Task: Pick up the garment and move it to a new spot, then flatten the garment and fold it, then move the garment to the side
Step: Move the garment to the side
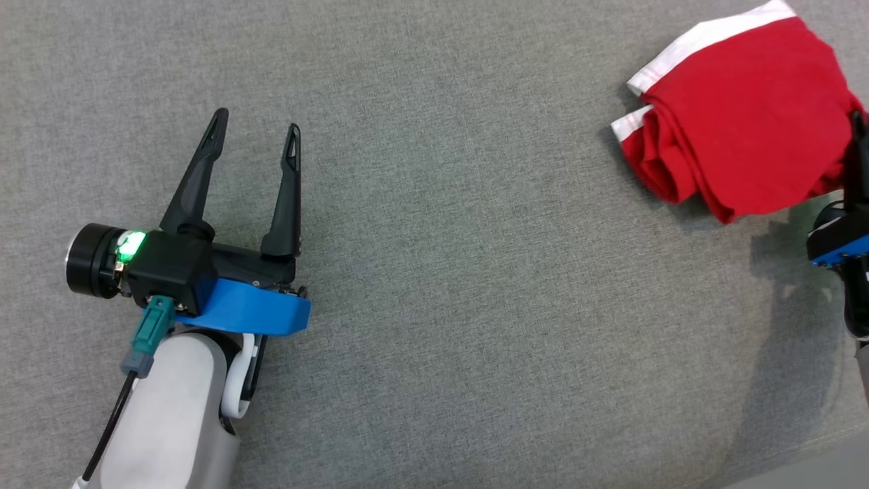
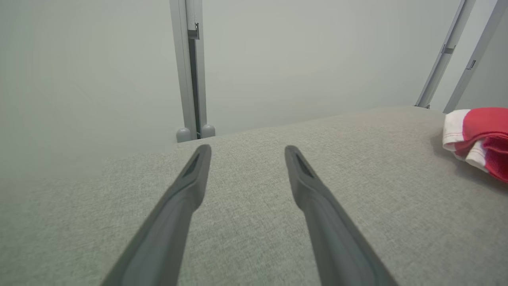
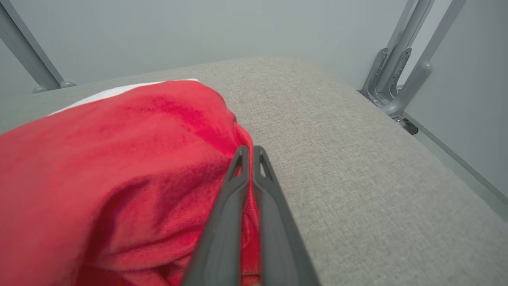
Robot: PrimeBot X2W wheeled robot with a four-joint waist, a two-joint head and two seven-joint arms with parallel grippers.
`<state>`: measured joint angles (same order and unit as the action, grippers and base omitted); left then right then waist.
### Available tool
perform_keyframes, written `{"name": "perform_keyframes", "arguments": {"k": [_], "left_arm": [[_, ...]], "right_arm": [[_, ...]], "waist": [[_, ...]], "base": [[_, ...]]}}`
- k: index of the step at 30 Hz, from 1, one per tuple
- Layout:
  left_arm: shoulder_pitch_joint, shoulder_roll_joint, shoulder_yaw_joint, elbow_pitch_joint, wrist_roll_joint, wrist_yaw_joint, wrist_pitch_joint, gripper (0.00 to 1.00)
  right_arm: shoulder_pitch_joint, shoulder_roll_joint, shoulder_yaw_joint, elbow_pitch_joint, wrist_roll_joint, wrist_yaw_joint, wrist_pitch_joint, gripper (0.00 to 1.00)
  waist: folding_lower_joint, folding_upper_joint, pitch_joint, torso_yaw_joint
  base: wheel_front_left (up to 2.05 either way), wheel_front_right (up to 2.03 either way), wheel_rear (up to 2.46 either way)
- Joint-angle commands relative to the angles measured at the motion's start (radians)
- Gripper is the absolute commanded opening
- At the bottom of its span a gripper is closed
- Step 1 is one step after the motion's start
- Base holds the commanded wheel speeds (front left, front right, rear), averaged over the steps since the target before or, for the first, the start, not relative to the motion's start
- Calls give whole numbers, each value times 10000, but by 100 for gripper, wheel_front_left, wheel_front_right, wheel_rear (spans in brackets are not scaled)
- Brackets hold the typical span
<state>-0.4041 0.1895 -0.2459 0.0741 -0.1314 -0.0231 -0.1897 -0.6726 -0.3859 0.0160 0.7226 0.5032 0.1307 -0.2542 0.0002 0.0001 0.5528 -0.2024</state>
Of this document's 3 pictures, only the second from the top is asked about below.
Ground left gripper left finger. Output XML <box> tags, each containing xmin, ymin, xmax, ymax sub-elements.
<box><xmin>100</xmin><ymin>144</ymin><xmax>212</xmax><ymax>286</ymax></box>

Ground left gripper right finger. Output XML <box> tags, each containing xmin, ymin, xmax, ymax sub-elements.
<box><xmin>284</xmin><ymin>145</ymin><xmax>400</xmax><ymax>286</ymax></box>

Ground red Bulls 23 shorts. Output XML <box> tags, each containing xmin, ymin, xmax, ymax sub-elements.
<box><xmin>442</xmin><ymin>107</ymin><xmax>508</xmax><ymax>184</ymax></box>

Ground grey partition post, rounded feet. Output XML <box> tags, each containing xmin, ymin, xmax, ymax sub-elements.
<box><xmin>169</xmin><ymin>0</ymin><xmax>216</xmax><ymax>143</ymax></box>

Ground slim grey partition post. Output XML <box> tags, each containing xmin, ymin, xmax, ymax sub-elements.
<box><xmin>443</xmin><ymin>0</ymin><xmax>508</xmax><ymax>114</ymax></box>
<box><xmin>414</xmin><ymin>0</ymin><xmax>477</xmax><ymax>109</ymax></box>

